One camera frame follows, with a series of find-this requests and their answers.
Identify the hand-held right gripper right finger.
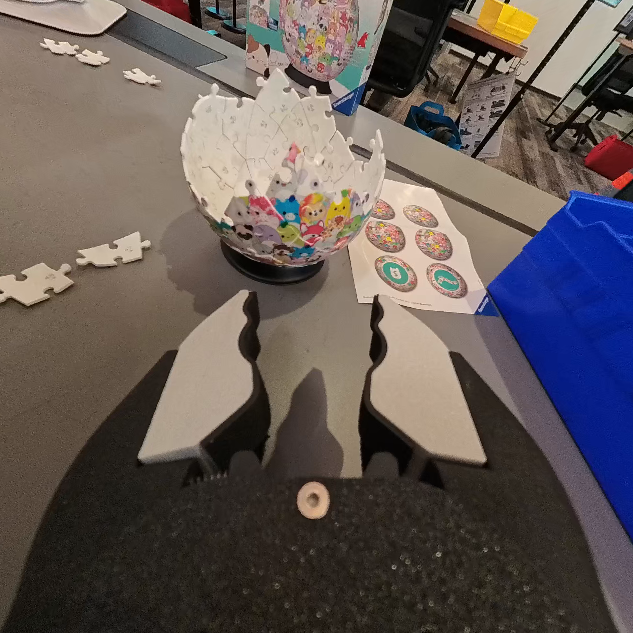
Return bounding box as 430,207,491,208
358,294,489,479

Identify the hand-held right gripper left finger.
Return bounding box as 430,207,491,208
136,289,273,478

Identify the colourful puzzle ball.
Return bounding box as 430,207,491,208
180,67,387,264

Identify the black ball stand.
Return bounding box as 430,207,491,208
220,239,326,286

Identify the puzzle instruction sheet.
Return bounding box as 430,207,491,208
347,178,501,316

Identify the colourful puzzle box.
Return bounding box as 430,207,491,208
245,0,395,117

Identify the blue plastic bin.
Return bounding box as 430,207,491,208
487,190,633,541

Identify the blue tote bag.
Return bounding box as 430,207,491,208
404,101,464,150

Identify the printed instruction sign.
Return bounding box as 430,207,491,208
458,73,518,160

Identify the red plastic bin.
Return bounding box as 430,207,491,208
584,135,633,182

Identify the black office chair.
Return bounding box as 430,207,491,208
363,0,468,102
539,35,633,153

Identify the wooden top table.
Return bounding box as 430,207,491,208
444,11,530,106

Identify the yellow plastic bin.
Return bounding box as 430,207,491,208
477,0,540,40

